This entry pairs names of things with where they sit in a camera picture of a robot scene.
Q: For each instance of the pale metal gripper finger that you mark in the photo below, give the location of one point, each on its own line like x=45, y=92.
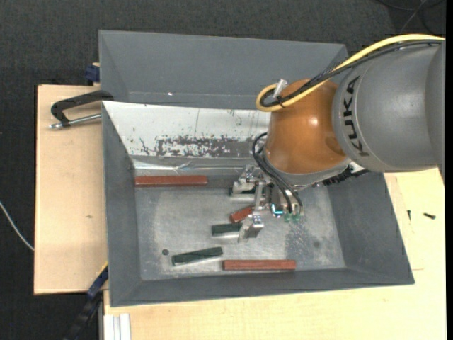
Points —
x=244, y=181
x=255, y=223

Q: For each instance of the red-brown flat block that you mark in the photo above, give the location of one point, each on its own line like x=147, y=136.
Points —
x=259, y=265
x=171, y=180
x=240, y=215

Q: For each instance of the dark green flat block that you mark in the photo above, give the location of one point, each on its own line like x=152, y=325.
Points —
x=225, y=229
x=197, y=256

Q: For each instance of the grey metal bin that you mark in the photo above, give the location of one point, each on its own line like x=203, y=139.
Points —
x=184, y=221

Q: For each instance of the small black screw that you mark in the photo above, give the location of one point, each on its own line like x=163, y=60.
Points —
x=430, y=216

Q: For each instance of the pale wood board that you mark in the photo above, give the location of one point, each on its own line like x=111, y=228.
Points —
x=69, y=190

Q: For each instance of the black cylinder on white bracket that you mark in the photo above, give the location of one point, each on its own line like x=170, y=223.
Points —
x=336, y=179

